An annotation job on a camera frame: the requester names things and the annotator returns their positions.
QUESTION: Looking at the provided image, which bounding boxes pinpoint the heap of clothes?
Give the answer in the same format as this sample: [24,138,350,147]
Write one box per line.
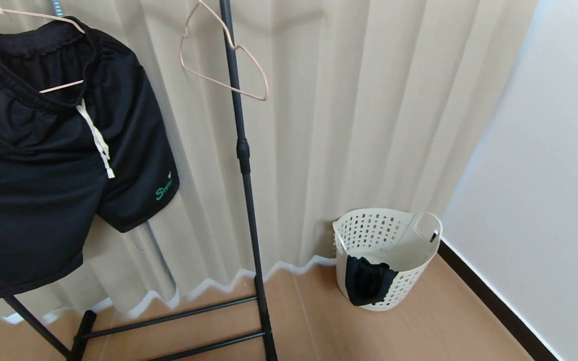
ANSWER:
[345,256,399,306]

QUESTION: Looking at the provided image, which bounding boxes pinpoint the pink clothes hanger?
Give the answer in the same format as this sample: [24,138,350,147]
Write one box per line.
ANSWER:
[0,0,86,94]
[180,0,269,102]

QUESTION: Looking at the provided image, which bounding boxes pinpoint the black shorts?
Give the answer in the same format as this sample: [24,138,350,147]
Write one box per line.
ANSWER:
[0,15,180,306]

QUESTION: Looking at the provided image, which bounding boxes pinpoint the black clothes rack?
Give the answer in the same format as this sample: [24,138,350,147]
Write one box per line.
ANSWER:
[3,0,278,361]

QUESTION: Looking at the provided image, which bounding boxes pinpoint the white laundry basket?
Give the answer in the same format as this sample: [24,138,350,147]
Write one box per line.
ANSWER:
[333,208,443,312]

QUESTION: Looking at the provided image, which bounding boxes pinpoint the beige curtain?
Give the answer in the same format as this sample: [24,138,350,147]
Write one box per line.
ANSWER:
[0,0,538,324]

